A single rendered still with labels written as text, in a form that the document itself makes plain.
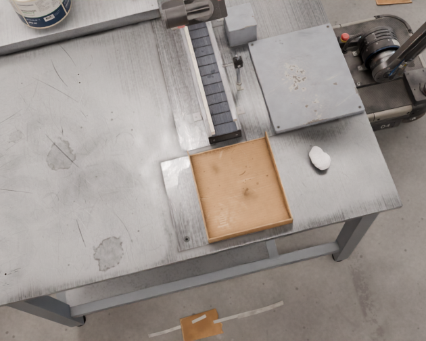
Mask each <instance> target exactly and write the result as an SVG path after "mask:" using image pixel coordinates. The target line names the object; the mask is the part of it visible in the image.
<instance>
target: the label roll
mask: <svg viewBox="0 0 426 341"><path fill-rule="evenodd" d="M8 1H9V2H10V4H11V6H12V7H13V9H14V10H15V12H16V13H17V15H18V17H19V18H20V19H21V21H22V22H23V23H24V24H25V25H27V26H29V27H31V28H49V27H51V26H54V25H56V24H58V23H59V22H61V21H62V20H63V19H64V18H65V17H66V16H67V15H68V13H69V11H70V8H71V5H72V0H8Z"/></svg>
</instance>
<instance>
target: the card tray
mask: <svg viewBox="0 0 426 341"><path fill-rule="evenodd" d="M187 154H188V157H189V163H190V166H191V171H192V175H193V180H194V183H195V188H196V192H197V197H198V200H199V205H200V209H201V212H202V217H203V221H204V226H205V230H206V235H207V238H208V242H209V244H210V243H213V242H218V241H221V240H226V239H229V238H233V237H238V236H241V235H246V234H249V233H254V232H257V231H262V230H265V229H270V228H273V227H278V226H282V225H286V224H290V223H293V216H292V213H291V210H290V207H289V203H288V201H287V196H286V194H285V190H284V187H283V184H282V180H281V177H280V174H279V170H278V168H277V163H276V161H275V157H274V154H273V151H272V148H271V145H270V141H269V139H268V135H267V132H265V137H261V138H258V139H253V140H250V141H244V142H241V143H236V144H233V145H228V146H225V147H220V148H216V149H213V150H208V151H205V152H200V153H197V154H192V155H189V152H188V151H187Z"/></svg>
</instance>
